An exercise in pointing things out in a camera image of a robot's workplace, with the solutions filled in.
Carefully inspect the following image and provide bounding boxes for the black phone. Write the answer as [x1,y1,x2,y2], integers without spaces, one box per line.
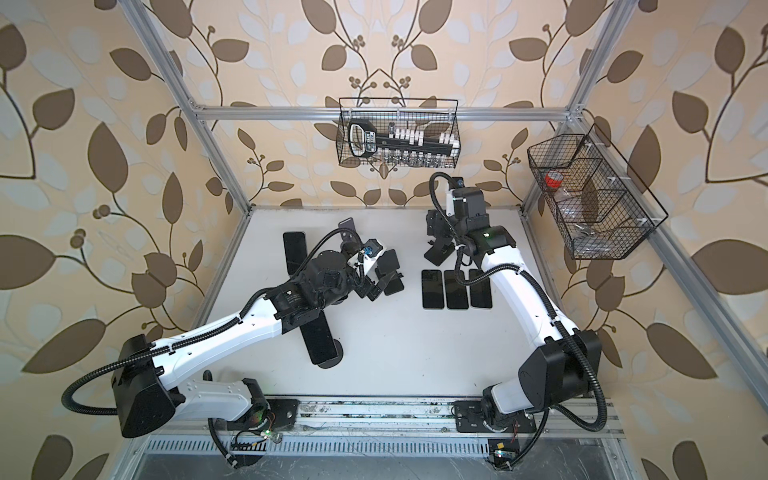
[282,232,308,276]
[469,269,493,309]
[300,313,340,366]

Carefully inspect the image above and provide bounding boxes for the black phone stand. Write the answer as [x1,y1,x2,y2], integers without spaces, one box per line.
[443,270,469,310]
[421,269,445,310]

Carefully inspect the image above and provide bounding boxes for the grey round stand front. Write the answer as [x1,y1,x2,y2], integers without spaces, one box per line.
[316,338,345,370]

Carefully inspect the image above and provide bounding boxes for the grey round stand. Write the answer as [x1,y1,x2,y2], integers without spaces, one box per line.
[338,217,360,249]
[316,338,345,370]

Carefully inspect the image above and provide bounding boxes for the black square stand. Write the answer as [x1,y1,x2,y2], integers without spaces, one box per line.
[375,249,404,296]
[424,239,456,267]

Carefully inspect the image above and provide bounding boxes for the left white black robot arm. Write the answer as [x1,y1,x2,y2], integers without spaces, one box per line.
[61,229,385,438]

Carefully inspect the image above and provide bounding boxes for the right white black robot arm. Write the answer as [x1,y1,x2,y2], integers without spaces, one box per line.
[427,172,608,432]

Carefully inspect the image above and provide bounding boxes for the grey round stand far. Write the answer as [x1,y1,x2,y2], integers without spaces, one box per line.
[338,217,360,249]

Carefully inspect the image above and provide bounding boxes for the black tool with vials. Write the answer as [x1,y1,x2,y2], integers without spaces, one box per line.
[346,120,461,158]

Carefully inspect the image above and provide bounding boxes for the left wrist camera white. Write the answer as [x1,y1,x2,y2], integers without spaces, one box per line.
[358,238,385,275]

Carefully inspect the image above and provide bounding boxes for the black wire basket back wall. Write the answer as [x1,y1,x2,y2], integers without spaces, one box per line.
[335,95,462,169]

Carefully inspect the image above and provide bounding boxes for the black wire basket wall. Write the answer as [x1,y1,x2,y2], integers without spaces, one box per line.
[335,95,462,169]
[527,125,668,260]

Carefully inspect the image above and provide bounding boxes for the black wire basket right wall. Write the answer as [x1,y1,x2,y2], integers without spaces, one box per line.
[527,125,668,260]

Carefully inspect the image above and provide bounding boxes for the aluminium rail front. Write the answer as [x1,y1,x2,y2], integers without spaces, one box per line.
[149,395,626,439]

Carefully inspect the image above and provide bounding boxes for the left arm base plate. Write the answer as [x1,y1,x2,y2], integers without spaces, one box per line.
[215,398,300,433]

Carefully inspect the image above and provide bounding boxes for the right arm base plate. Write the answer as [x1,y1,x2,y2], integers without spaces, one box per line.
[451,400,537,434]

